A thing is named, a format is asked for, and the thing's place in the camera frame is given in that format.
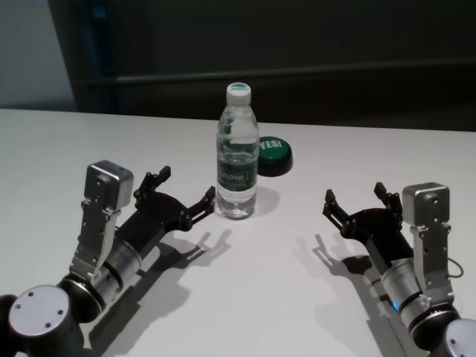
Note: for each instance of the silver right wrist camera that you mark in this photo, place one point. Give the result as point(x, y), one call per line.
point(425, 201)

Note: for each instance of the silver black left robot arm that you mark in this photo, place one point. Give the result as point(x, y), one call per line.
point(119, 260)

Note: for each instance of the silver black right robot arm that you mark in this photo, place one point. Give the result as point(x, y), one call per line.
point(401, 282)

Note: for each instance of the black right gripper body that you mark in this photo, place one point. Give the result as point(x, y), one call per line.
point(383, 230)

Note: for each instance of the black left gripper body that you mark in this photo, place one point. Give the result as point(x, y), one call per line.
point(156, 215)

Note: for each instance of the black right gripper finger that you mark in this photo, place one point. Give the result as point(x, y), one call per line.
point(385, 195)
point(331, 206)

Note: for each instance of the blue metal shelf upright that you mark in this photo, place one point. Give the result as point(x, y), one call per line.
point(104, 56)

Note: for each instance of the grey horizontal metal rail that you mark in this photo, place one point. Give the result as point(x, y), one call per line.
point(297, 77)

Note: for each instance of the clear Cestbon water bottle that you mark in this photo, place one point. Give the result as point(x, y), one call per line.
point(238, 148)

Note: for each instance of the green YES push button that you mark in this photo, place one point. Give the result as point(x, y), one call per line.
point(277, 152)

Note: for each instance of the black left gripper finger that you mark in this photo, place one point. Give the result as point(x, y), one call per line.
point(202, 208)
point(150, 184)

